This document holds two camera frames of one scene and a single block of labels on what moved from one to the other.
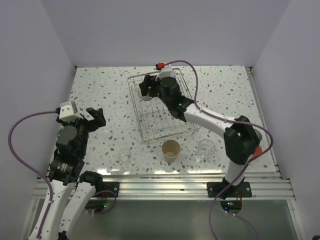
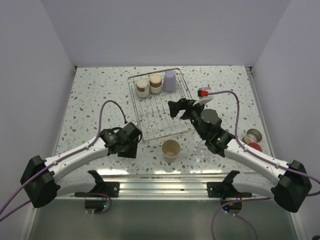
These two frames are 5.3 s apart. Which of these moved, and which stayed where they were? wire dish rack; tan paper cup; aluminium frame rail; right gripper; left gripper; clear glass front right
Moved: right gripper; left gripper
Stayed: wire dish rack; tan paper cup; clear glass front right; aluminium frame rail
